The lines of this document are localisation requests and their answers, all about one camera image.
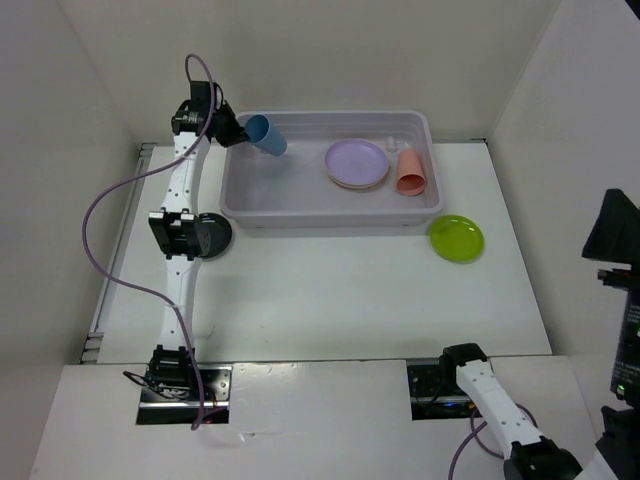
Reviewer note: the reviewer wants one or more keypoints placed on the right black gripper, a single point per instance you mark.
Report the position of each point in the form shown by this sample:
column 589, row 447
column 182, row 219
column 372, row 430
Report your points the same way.
column 618, row 227

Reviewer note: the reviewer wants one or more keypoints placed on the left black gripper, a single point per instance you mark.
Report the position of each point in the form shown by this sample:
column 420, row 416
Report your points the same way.
column 237, row 133

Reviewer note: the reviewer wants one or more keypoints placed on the blue plastic cup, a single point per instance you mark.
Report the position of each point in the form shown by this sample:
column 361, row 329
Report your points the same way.
column 265, row 136

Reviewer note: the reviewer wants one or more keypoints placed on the purple plastic plate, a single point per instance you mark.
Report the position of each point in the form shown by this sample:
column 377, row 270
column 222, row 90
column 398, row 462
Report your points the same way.
column 356, row 161

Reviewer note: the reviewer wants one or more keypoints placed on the orange plastic plate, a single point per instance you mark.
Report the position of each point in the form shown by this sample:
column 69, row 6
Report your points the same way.
column 354, row 187

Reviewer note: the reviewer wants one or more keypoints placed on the coral plastic cup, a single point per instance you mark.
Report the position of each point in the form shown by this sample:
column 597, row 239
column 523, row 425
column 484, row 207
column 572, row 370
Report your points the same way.
column 410, row 177

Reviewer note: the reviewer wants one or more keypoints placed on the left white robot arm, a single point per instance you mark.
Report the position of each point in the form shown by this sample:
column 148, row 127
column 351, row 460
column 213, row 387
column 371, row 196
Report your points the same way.
column 187, row 237

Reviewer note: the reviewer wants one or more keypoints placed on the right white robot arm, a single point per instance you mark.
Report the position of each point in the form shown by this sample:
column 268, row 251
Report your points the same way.
column 527, row 452

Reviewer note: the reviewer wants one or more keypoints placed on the lavender plastic bin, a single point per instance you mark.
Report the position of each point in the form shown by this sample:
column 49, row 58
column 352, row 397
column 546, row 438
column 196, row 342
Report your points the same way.
column 295, row 190

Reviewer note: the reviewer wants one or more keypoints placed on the black plate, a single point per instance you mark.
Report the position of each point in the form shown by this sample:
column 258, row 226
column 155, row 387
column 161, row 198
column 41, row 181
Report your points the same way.
column 221, row 234

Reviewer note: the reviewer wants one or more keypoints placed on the green plastic plate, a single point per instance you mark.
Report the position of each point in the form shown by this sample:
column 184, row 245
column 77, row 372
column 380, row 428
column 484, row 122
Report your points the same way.
column 457, row 239

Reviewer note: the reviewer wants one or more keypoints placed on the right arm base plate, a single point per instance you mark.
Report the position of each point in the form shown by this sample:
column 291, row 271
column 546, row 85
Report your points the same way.
column 430, row 398

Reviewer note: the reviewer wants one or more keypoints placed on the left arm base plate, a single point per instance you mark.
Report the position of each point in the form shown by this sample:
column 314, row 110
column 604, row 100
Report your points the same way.
column 163, row 405

